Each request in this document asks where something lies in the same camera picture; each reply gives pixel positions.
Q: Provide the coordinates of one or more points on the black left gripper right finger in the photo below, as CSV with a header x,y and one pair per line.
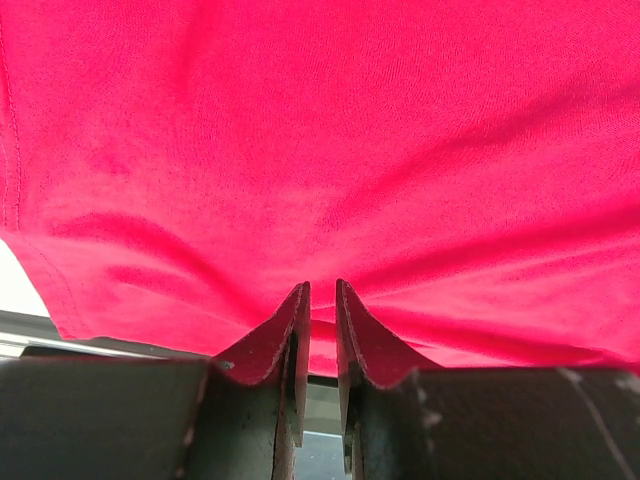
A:
x,y
406,417

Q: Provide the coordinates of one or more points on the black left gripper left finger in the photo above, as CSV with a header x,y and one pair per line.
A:
x,y
238,415

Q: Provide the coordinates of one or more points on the magenta t shirt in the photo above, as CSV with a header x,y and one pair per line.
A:
x,y
171,169

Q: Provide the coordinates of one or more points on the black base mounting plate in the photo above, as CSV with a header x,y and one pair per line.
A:
x,y
322,414

